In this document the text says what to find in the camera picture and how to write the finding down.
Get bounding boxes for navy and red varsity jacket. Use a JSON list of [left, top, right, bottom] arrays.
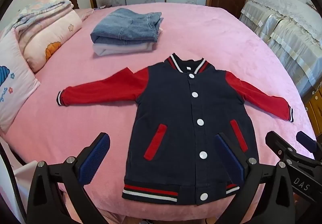
[[56, 54, 295, 206]]

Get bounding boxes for wooden headboard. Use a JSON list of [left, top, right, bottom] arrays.
[[63, 0, 79, 10]]

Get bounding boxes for pink bed blanket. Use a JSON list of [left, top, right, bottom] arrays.
[[5, 3, 317, 224]]

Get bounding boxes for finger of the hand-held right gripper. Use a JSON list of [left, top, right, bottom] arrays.
[[296, 131, 319, 154], [265, 131, 299, 164]]

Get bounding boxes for folded white garment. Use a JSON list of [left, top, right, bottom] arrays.
[[92, 28, 163, 57]]

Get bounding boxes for yellow wooden cabinet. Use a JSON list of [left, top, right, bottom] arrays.
[[303, 89, 322, 136]]

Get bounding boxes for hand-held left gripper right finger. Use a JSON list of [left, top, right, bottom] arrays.
[[215, 132, 297, 224]]

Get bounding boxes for folded floral quilt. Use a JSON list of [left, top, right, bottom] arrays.
[[14, 0, 83, 73]]

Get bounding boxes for lace covered furniture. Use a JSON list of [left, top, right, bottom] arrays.
[[239, 0, 322, 94]]

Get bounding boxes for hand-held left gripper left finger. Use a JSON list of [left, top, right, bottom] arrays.
[[26, 132, 111, 224]]

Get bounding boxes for blue jeans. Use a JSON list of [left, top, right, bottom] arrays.
[[90, 8, 163, 45]]

